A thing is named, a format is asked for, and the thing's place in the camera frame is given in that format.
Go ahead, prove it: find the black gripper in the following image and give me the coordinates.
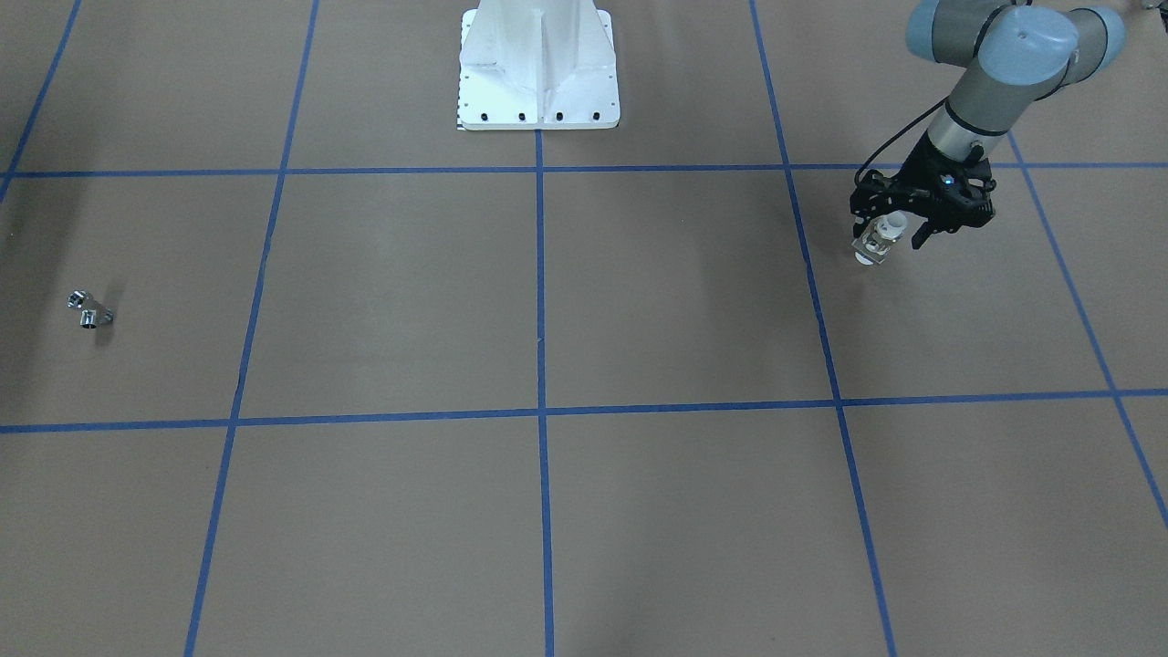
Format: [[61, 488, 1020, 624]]
[[850, 139, 996, 250]]

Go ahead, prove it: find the small metal pipe fitting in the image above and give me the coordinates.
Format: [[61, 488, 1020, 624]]
[[67, 290, 116, 329]]

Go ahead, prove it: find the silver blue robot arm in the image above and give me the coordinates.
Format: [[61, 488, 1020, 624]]
[[850, 1, 1127, 267]]

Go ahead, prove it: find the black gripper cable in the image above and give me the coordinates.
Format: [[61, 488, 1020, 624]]
[[854, 96, 950, 184]]

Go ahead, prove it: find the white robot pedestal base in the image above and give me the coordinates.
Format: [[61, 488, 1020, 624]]
[[456, 1, 621, 130]]

